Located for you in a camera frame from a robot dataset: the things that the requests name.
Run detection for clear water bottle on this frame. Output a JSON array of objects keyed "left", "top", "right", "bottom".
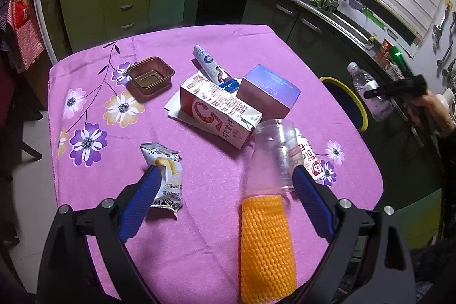
[{"left": 346, "top": 61, "right": 394, "bottom": 123}]

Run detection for orange foam net sleeve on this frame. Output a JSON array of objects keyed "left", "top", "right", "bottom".
[{"left": 240, "top": 195, "right": 297, "bottom": 303}]

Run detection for white pill bottle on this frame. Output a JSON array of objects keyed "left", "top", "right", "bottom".
[{"left": 294, "top": 128, "right": 325, "bottom": 184}]

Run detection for purple cardboard box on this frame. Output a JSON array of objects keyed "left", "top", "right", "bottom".
[{"left": 237, "top": 64, "right": 301, "bottom": 120}]

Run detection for silver snack wrapper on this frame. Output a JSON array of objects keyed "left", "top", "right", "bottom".
[{"left": 140, "top": 142, "right": 184, "bottom": 217}]

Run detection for clear plastic cup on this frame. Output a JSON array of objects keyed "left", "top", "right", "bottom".
[{"left": 242, "top": 119, "right": 302, "bottom": 197}]

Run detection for red milk carton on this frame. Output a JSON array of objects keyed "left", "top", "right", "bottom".
[{"left": 180, "top": 72, "right": 262, "bottom": 149}]

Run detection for white blue tube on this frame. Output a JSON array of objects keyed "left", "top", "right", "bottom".
[{"left": 192, "top": 45, "right": 232, "bottom": 86}]

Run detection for brown plastic tray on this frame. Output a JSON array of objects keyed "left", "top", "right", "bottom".
[{"left": 127, "top": 56, "right": 175, "bottom": 95}]

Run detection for white paper tissue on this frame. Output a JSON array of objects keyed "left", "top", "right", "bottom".
[{"left": 165, "top": 90, "right": 198, "bottom": 127}]

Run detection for yellow rimmed trash bin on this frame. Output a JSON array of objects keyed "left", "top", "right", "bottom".
[{"left": 319, "top": 76, "right": 369, "bottom": 133}]

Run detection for steel kitchen sink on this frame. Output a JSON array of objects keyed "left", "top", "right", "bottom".
[{"left": 321, "top": 10, "right": 375, "bottom": 50}]

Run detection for person right hand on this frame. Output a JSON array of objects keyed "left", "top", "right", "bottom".
[{"left": 406, "top": 89, "right": 455, "bottom": 137}]

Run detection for pink floral tablecloth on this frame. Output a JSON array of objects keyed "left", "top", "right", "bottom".
[{"left": 48, "top": 25, "right": 383, "bottom": 303}]

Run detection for pink hanging apron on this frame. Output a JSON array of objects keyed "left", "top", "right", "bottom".
[{"left": 1, "top": 0, "right": 45, "bottom": 73}]

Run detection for green base cabinets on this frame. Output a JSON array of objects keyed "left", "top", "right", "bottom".
[{"left": 60, "top": 0, "right": 185, "bottom": 52}]

